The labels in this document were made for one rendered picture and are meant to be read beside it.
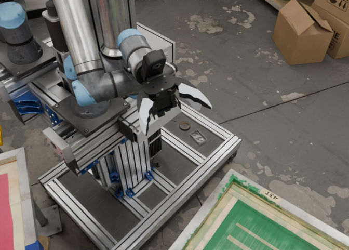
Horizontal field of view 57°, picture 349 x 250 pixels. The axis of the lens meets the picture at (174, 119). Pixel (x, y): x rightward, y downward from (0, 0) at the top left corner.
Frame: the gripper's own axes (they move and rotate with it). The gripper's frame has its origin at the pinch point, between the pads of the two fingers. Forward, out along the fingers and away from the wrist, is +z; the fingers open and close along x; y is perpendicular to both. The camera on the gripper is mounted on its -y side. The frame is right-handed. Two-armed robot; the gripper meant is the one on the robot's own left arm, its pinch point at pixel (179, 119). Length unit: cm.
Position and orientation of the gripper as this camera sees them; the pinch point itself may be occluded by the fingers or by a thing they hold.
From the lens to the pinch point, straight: 66.0
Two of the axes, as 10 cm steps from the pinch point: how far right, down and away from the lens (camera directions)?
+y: 1.2, 6.3, 7.6
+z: 3.9, 6.8, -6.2
